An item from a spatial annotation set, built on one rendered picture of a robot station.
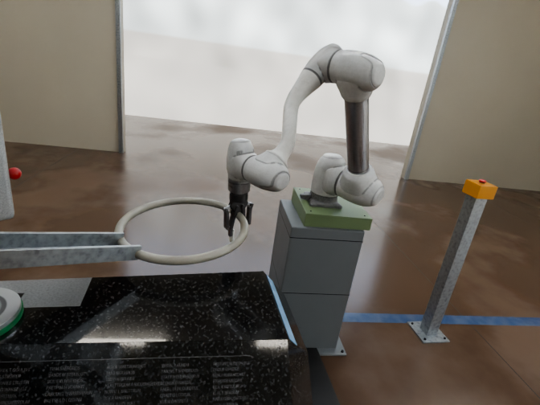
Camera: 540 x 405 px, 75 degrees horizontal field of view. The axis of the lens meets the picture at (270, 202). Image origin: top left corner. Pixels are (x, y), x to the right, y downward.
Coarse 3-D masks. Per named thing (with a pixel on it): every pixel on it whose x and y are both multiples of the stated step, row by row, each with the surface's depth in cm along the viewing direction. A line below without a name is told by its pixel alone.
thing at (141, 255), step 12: (144, 204) 144; (156, 204) 146; (168, 204) 150; (204, 204) 153; (216, 204) 151; (132, 216) 136; (240, 216) 141; (120, 228) 125; (120, 240) 118; (240, 240) 125; (144, 252) 112; (216, 252) 116; (228, 252) 119; (168, 264) 111; (180, 264) 112
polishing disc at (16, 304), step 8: (0, 288) 97; (0, 296) 95; (8, 296) 95; (16, 296) 95; (0, 304) 92; (8, 304) 92; (16, 304) 93; (0, 312) 89; (8, 312) 90; (16, 312) 90; (0, 320) 87; (8, 320) 87; (0, 328) 85
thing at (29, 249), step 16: (0, 240) 92; (16, 240) 95; (32, 240) 98; (48, 240) 102; (64, 240) 105; (80, 240) 109; (96, 240) 113; (112, 240) 118; (0, 256) 84; (16, 256) 86; (32, 256) 89; (48, 256) 92; (64, 256) 95; (80, 256) 99; (96, 256) 103; (112, 256) 107; (128, 256) 111
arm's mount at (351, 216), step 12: (300, 192) 204; (300, 204) 192; (348, 204) 198; (300, 216) 190; (312, 216) 179; (324, 216) 180; (336, 216) 181; (348, 216) 182; (360, 216) 185; (348, 228) 184; (360, 228) 185
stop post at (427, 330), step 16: (464, 192) 205; (480, 192) 196; (464, 208) 207; (480, 208) 203; (464, 224) 207; (464, 240) 210; (448, 256) 218; (464, 256) 214; (448, 272) 217; (448, 288) 222; (432, 304) 230; (432, 320) 230; (432, 336) 234
